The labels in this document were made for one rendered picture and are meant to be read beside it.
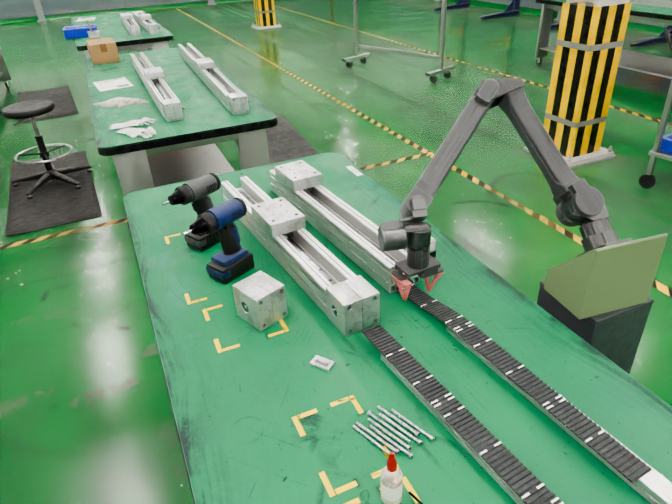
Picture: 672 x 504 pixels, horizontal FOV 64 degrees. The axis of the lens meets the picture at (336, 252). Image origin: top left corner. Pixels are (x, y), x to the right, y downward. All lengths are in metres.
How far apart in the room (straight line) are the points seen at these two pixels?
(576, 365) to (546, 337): 0.10
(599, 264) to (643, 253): 0.12
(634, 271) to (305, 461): 0.89
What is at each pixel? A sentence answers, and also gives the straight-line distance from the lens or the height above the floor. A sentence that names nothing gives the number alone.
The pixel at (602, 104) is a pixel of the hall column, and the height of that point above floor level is 0.42.
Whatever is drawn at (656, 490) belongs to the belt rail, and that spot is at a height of 0.81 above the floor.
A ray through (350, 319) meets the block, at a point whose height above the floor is 0.83.
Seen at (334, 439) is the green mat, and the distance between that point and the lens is 1.10.
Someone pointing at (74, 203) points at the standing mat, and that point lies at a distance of 4.31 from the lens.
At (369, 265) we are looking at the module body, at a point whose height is 0.81.
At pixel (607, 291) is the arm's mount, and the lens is 1.45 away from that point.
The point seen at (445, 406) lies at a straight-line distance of 1.12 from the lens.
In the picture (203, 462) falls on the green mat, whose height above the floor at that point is 0.78.
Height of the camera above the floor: 1.63
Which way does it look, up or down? 31 degrees down
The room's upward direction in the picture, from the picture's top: 3 degrees counter-clockwise
